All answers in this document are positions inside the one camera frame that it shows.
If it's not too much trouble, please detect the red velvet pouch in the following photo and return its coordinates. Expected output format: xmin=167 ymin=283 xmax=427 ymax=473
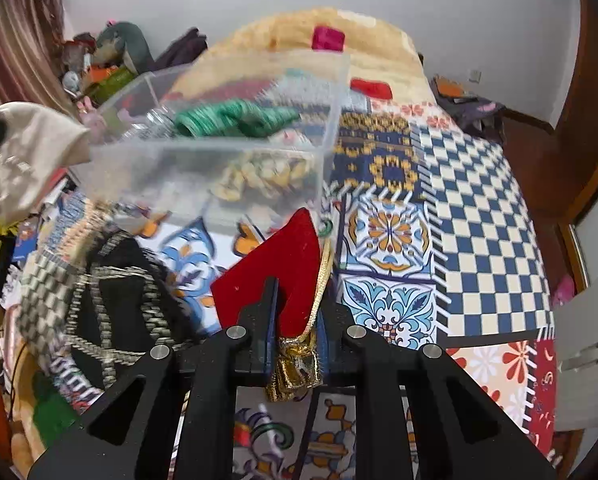
xmin=211 ymin=208 xmax=334 ymax=402

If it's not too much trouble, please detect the wall power socket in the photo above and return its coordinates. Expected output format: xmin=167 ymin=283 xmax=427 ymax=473
xmin=470 ymin=70 xmax=482 ymax=84

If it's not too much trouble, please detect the black hat with silver chains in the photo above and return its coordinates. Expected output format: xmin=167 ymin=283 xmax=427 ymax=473
xmin=16 ymin=228 xmax=201 ymax=406

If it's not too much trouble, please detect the yellow patterned scrunchie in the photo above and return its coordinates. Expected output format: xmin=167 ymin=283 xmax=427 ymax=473
xmin=211 ymin=152 xmax=314 ymax=203

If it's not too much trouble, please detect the green knitted cloth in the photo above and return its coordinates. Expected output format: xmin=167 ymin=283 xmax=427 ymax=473
xmin=173 ymin=99 xmax=300 ymax=139

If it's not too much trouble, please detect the patchwork patterned bed cover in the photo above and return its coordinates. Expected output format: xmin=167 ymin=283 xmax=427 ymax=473
xmin=8 ymin=84 xmax=561 ymax=480

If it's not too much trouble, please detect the clear plastic storage bin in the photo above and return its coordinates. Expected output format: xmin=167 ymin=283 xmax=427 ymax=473
xmin=70 ymin=50 xmax=349 ymax=231

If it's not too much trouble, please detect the green dinosaur plush toy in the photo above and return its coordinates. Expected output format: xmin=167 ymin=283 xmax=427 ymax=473
xmin=92 ymin=22 xmax=154 ymax=75

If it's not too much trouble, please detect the dark bag on floor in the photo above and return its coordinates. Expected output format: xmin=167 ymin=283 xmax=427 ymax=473
xmin=430 ymin=76 xmax=505 ymax=145

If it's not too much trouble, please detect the striped pink curtain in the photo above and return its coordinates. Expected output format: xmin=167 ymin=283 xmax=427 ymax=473
xmin=0 ymin=0 xmax=76 ymax=117

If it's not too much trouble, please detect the dark purple garment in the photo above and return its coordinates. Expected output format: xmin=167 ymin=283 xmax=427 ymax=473
xmin=153 ymin=27 xmax=208 ymax=70

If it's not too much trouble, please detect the cream white hat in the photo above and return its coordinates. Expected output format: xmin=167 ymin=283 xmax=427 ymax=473
xmin=0 ymin=102 xmax=90 ymax=224

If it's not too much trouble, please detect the beige fluffy blanket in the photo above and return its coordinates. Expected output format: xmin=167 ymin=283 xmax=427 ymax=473
xmin=196 ymin=8 xmax=435 ymax=104

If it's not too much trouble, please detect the white wardrobe door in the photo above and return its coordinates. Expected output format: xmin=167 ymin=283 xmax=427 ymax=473
xmin=554 ymin=199 xmax=598 ymax=431

